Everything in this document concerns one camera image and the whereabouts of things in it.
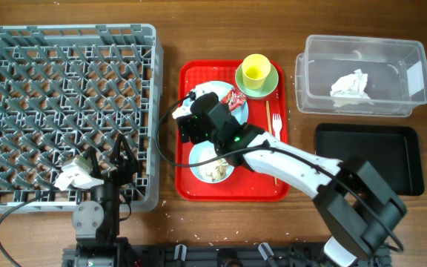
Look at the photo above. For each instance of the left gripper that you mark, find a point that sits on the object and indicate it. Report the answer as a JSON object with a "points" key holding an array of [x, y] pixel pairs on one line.
{"points": [[126, 175]]}

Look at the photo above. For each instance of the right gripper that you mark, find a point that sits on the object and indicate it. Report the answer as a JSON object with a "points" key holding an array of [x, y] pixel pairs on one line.
{"points": [[193, 122]]}

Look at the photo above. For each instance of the red snack wrapper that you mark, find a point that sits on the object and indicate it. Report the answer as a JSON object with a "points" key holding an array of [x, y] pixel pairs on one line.
{"points": [[234, 99]]}

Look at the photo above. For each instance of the large light blue plate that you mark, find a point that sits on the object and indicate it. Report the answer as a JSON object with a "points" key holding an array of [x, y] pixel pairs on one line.
{"points": [[221, 89]]}

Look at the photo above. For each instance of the food scraps and rice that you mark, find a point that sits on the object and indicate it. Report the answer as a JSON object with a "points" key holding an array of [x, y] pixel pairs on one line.
{"points": [[213, 171]]}

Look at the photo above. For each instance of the small light blue bowl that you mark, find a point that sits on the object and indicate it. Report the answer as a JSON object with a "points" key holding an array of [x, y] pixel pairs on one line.
{"points": [[193, 159]]}

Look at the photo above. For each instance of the wooden chopstick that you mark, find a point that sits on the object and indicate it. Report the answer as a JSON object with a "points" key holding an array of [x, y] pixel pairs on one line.
{"points": [[268, 113]]}

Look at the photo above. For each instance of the white plastic fork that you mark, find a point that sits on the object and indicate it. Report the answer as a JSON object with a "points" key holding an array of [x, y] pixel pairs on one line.
{"points": [[277, 125]]}

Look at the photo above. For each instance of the yellow plastic cup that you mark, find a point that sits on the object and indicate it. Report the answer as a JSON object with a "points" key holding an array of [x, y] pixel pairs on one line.
{"points": [[255, 70]]}

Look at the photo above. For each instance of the white napkin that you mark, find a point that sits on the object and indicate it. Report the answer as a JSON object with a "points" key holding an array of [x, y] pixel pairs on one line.
{"points": [[351, 86]]}

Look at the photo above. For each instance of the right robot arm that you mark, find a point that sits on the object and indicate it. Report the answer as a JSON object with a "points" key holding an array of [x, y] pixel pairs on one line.
{"points": [[358, 206]]}

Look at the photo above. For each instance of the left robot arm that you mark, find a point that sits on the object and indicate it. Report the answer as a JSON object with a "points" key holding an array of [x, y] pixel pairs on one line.
{"points": [[97, 220]]}

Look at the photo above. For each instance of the grey dishwasher rack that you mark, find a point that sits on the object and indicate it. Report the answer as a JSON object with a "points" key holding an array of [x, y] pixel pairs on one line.
{"points": [[67, 88]]}

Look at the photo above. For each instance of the black waste tray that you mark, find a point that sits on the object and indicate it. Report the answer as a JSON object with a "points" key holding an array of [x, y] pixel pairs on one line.
{"points": [[393, 150]]}

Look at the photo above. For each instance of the green saucer bowl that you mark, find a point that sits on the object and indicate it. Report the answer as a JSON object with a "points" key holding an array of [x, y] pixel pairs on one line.
{"points": [[268, 87]]}

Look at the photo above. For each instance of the clear plastic bin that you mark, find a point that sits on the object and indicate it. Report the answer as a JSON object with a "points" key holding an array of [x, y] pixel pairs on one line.
{"points": [[396, 68]]}

